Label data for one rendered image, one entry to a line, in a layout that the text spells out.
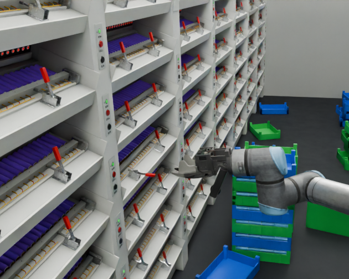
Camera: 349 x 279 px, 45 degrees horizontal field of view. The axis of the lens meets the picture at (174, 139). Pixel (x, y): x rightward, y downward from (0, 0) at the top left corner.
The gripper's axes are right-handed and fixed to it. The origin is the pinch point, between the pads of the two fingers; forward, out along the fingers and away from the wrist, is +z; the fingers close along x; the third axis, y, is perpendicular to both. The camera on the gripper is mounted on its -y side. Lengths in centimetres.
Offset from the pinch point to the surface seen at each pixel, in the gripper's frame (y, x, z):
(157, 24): 48, -44, 13
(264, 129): -77, -270, 9
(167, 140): -0.7, -37.1, 16.6
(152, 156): -0.7, -19.1, 16.7
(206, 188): -59, -108, 26
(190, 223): -60, -66, 25
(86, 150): 20.1, 26.8, 15.5
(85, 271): -17.7, 32.5, 23.9
